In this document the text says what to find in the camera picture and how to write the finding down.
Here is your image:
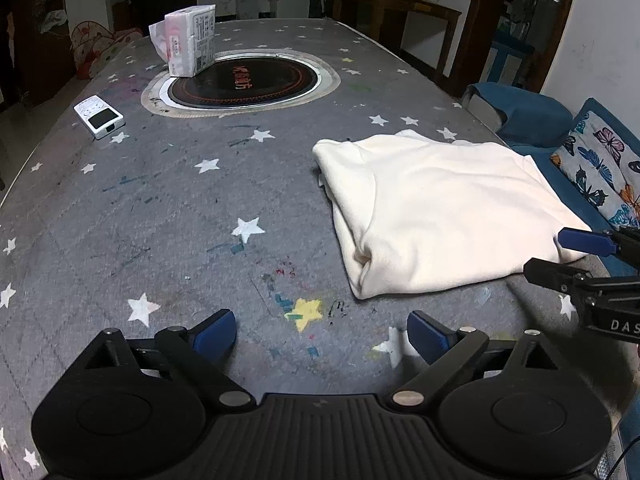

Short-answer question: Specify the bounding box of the dark open shelf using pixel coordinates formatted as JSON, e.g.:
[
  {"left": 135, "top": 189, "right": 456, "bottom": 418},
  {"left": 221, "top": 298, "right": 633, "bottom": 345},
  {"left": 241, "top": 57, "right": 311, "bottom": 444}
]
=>
[{"left": 29, "top": 0, "right": 69, "bottom": 102}]

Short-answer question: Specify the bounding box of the white tissue pack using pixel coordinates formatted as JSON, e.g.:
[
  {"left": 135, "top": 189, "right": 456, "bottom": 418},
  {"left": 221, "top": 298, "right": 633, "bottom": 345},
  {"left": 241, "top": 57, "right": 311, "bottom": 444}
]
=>
[{"left": 149, "top": 4, "right": 217, "bottom": 79}]

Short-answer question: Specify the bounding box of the pink mesh food cover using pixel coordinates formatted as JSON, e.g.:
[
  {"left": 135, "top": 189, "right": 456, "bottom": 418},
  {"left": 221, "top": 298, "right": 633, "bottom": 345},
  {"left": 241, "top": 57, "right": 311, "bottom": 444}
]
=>
[{"left": 69, "top": 20, "right": 146, "bottom": 79}]

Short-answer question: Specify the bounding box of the grey star-print tablecloth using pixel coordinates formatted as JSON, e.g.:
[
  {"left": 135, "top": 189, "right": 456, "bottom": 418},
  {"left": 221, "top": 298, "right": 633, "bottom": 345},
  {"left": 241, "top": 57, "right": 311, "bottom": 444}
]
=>
[{"left": 0, "top": 17, "right": 640, "bottom": 480}]

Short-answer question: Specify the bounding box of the round black induction cooker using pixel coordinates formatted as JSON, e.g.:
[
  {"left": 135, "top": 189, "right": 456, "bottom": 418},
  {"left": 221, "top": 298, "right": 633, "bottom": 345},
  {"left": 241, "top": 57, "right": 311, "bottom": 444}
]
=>
[{"left": 141, "top": 49, "right": 342, "bottom": 119}]

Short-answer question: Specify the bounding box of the butterfly print pillow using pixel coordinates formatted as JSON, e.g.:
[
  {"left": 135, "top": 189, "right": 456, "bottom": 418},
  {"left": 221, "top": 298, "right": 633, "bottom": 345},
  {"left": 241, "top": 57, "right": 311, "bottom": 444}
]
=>
[{"left": 550, "top": 110, "right": 640, "bottom": 232}]

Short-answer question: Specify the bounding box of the blue cabinet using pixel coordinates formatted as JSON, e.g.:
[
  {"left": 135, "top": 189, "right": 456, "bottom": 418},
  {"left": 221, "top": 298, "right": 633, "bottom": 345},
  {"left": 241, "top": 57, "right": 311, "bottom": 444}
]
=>
[{"left": 487, "top": 42, "right": 536, "bottom": 87}]

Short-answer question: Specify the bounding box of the white remote control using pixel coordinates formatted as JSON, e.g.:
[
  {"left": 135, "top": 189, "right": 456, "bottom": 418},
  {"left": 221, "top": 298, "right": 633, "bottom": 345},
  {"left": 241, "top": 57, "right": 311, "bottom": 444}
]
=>
[{"left": 73, "top": 95, "right": 125, "bottom": 140}]

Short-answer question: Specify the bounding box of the black cable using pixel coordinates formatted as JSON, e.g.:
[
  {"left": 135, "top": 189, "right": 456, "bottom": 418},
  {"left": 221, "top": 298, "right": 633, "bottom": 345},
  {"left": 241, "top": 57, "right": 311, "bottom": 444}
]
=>
[{"left": 606, "top": 439, "right": 640, "bottom": 480}]

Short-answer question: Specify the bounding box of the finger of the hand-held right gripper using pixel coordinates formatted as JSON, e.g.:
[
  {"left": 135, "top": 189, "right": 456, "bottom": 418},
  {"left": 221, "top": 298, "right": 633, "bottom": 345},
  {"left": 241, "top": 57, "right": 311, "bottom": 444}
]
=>
[
  {"left": 557, "top": 227, "right": 640, "bottom": 264},
  {"left": 523, "top": 258, "right": 592, "bottom": 294}
]

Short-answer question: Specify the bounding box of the wooden door frame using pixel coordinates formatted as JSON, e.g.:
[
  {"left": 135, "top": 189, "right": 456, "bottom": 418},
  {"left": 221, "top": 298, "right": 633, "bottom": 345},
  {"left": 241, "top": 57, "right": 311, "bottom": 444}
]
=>
[{"left": 469, "top": 0, "right": 584, "bottom": 93}]

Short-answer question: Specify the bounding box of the cream white garment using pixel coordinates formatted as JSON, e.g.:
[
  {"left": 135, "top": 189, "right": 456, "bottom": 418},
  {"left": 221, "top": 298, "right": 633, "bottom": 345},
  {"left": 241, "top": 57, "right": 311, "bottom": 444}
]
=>
[{"left": 312, "top": 129, "right": 594, "bottom": 301}]

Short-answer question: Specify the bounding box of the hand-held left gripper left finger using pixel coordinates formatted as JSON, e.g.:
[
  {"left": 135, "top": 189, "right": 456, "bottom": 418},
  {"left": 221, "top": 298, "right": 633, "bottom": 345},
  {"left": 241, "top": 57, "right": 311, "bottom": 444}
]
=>
[{"left": 85, "top": 309, "right": 254, "bottom": 411}]

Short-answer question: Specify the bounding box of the wooden side table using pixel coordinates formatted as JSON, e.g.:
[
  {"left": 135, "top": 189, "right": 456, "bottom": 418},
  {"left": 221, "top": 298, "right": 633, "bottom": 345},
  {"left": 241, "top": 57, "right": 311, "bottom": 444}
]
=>
[{"left": 327, "top": 0, "right": 463, "bottom": 87}]

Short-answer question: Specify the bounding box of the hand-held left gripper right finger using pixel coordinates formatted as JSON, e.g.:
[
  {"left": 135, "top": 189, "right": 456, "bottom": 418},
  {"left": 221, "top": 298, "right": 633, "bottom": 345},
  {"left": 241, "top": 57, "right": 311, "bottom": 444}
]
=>
[{"left": 390, "top": 311, "right": 566, "bottom": 409}]

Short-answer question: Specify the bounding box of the blue sofa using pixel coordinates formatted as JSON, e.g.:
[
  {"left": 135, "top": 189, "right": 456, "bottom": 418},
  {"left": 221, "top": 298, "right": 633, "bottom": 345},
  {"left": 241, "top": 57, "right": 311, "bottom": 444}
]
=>
[{"left": 462, "top": 82, "right": 640, "bottom": 271}]

